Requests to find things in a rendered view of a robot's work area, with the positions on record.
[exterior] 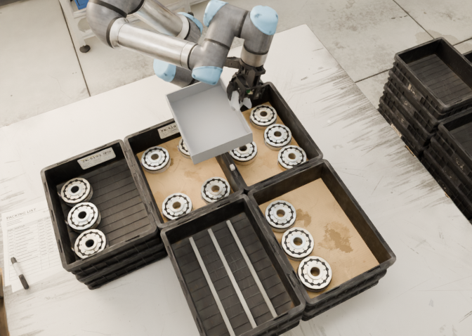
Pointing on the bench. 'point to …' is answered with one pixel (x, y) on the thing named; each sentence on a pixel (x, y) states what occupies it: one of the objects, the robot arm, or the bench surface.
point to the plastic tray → (208, 120)
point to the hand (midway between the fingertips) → (234, 105)
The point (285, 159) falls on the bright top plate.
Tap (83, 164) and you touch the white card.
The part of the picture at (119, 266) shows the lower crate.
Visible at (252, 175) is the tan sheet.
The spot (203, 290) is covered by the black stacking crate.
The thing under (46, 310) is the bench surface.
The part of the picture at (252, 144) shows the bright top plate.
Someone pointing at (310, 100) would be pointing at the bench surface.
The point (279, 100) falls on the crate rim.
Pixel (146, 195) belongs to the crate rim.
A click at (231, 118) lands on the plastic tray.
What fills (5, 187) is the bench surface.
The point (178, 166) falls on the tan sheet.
